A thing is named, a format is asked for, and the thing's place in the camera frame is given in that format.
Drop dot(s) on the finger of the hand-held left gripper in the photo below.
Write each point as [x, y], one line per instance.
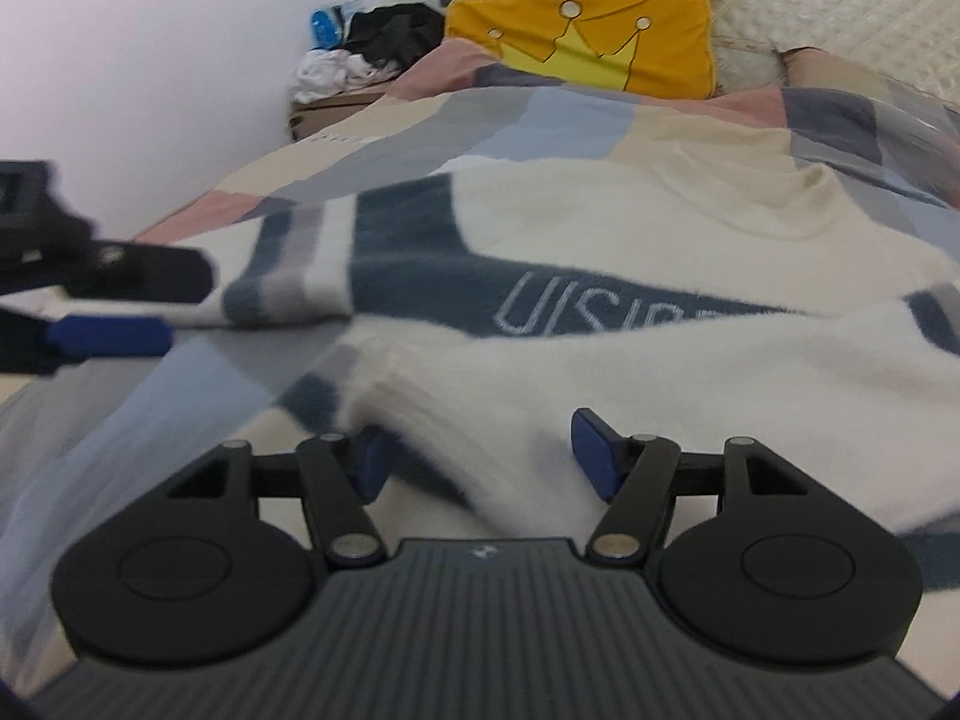
[112, 337]
[142, 270]

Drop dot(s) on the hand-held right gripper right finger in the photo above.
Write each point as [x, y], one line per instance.
[596, 454]

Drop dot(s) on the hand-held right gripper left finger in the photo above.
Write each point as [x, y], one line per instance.
[334, 495]

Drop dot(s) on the cream sweater with blue stripes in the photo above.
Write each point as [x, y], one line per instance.
[675, 345]

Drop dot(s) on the white crumpled clothes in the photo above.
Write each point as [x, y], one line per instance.
[334, 75]

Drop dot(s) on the wooden nightstand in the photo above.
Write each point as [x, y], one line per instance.
[330, 114]

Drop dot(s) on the blue packet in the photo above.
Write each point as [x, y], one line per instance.
[328, 26]

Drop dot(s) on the black bag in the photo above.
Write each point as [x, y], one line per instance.
[394, 34]

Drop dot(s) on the checked patchwork quilt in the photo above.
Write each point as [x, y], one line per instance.
[480, 127]

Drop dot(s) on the cream pillow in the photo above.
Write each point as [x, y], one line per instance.
[746, 64]

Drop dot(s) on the yellow crown pillow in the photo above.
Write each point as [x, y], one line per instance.
[585, 30]

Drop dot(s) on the checked pillow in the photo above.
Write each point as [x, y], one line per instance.
[840, 71]

